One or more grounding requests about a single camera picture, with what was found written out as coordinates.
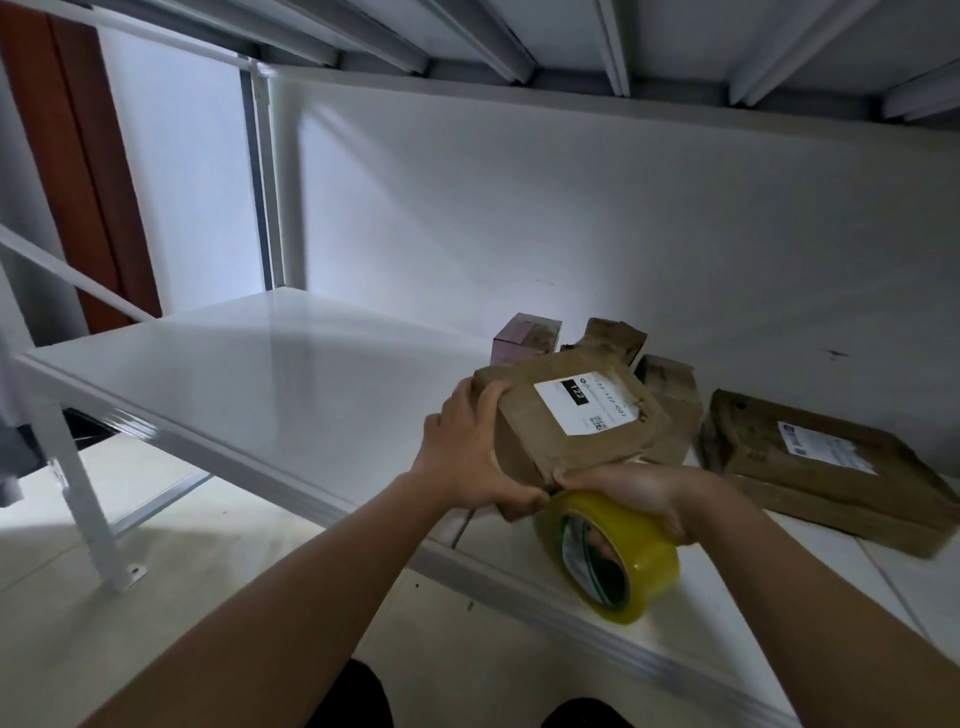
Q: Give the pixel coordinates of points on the yellow tape roll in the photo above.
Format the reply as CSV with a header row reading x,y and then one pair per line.
x,y
623,563

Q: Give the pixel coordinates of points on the perforated white metal rack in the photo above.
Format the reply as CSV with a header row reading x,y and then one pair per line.
x,y
45,450

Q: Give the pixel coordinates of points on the person's right forearm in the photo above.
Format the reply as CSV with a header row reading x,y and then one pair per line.
x,y
825,615

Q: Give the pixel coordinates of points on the long cardboard box white label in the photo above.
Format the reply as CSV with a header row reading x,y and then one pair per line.
x,y
570,420

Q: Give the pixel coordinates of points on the white metal shelf rack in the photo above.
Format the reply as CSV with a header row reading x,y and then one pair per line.
x,y
195,375

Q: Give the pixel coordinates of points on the red-brown door frame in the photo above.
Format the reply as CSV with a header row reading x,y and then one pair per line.
x,y
83,165

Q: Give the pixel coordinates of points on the person's left hand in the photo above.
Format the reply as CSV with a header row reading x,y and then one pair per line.
x,y
465,450

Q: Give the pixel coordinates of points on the pink carton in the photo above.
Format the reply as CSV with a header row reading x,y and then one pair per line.
x,y
525,336

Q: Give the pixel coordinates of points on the person's left forearm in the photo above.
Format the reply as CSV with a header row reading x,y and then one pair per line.
x,y
270,630

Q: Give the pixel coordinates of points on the corrugated cardboard box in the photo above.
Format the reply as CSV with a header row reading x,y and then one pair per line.
x,y
612,339

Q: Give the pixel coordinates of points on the person's black trousers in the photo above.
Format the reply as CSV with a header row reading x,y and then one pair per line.
x,y
353,698

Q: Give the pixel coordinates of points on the person's right hand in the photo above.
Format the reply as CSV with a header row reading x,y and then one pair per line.
x,y
645,492

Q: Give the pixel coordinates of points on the small cardboard box red label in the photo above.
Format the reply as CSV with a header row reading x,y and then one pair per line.
x,y
675,398

